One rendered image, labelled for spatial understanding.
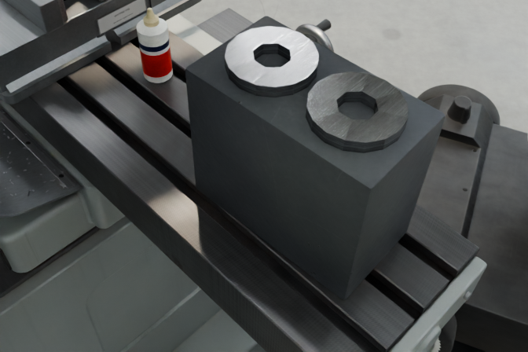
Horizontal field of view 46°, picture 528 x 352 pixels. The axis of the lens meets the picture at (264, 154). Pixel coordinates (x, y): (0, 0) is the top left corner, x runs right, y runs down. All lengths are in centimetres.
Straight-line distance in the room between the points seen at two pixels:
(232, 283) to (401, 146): 24
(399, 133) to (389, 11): 215
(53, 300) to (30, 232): 16
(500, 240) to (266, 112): 75
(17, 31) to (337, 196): 52
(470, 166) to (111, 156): 75
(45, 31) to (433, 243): 56
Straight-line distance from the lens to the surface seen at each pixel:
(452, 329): 113
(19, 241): 90
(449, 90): 143
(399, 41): 253
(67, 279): 100
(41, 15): 87
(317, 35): 137
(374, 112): 57
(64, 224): 92
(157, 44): 83
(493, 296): 116
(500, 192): 130
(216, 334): 146
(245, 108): 57
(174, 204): 73
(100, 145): 81
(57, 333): 109
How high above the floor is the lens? 151
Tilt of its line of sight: 48 degrees down
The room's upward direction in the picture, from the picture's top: 2 degrees clockwise
